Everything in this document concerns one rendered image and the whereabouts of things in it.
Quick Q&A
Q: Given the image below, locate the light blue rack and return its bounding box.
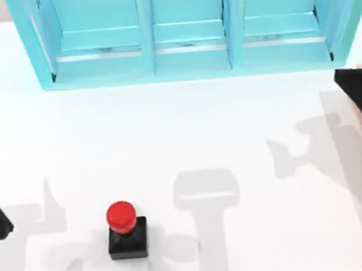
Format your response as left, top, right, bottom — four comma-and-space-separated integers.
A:
5, 0, 362, 95

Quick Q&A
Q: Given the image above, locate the black bottle with red cap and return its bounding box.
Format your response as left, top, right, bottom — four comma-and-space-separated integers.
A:
103, 198, 151, 262

